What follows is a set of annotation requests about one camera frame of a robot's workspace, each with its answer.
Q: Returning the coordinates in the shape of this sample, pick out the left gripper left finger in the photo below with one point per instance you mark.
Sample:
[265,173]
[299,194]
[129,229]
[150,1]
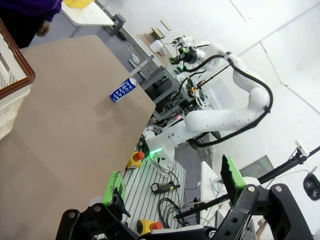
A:
[112,192]

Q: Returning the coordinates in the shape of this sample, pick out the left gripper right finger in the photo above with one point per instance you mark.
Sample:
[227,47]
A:
[235,180]

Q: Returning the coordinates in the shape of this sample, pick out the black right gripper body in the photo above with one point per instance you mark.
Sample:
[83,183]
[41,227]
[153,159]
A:
[191,55]

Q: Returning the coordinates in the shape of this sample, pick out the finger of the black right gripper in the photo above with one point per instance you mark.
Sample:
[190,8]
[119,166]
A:
[175,60]

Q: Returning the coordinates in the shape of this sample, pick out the blue Pocari Sweat can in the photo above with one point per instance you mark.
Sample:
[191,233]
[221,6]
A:
[123,90]

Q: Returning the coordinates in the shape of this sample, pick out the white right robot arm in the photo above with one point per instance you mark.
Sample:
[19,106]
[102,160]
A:
[212,120]

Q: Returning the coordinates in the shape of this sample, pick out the person left forearm purple sleeve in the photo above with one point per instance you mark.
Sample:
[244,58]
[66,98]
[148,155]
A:
[53,10]

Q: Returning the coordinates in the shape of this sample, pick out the yellow plastic basket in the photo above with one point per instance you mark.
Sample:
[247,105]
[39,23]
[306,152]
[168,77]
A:
[77,3]

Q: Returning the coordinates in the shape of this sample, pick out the person left hand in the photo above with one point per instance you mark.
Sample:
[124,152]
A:
[44,28]

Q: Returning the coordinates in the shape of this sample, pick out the small white box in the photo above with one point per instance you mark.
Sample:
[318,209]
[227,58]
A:
[156,47]

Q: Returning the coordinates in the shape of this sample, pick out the yellow emergency stop button box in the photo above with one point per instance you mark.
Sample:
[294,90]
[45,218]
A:
[150,226]
[136,160]

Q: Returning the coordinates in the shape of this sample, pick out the black handheld scanner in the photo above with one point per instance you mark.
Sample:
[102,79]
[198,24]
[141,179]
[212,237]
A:
[162,187]

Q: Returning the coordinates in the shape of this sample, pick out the small white boom device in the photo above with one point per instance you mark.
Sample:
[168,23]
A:
[301,148]

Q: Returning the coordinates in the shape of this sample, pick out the white side table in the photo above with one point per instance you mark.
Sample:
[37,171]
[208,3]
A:
[87,16]

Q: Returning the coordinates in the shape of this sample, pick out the person torso purple sweater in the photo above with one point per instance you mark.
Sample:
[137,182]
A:
[20,10]

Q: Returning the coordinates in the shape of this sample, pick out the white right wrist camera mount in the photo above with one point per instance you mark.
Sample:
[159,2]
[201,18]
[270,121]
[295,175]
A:
[186,40]

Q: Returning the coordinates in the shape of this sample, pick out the grey aluminium frame rack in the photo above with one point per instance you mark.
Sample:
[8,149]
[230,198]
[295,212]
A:
[160,82]

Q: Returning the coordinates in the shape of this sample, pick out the slotted aluminium base plate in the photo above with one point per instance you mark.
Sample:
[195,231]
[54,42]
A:
[140,185]

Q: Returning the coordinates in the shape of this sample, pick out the black camera boom pole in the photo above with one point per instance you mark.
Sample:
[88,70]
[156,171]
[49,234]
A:
[287,167]

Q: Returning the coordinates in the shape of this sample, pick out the black stereo camera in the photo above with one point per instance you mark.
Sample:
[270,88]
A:
[312,186]

